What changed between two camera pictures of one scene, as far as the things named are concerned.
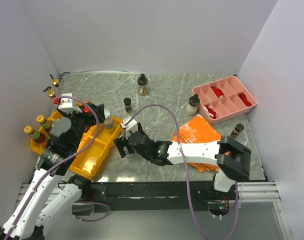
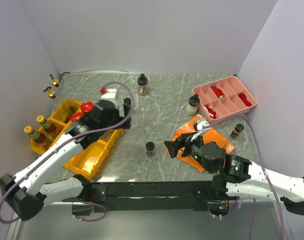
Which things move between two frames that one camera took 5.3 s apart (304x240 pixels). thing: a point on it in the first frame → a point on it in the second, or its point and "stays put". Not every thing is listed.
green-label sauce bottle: (44, 123) stays put
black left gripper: (91, 119) → (116, 112)
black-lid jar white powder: (192, 107) stays put
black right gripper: (120, 143) → (183, 140)
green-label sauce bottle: (37, 136) stays put
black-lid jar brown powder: (142, 81) stays put
